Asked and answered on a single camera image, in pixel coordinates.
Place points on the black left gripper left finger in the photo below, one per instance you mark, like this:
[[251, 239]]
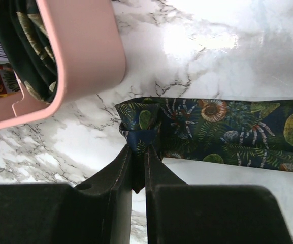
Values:
[[97, 210]]

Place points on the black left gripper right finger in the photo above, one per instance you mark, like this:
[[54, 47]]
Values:
[[181, 213]]

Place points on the dark green nature-print tie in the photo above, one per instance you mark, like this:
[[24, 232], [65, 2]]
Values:
[[241, 133]]

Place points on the pink divided organizer box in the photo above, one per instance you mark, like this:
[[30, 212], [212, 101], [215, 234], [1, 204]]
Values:
[[89, 55]]

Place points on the rolled black patterned tie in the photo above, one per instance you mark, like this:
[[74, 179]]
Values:
[[25, 42]]

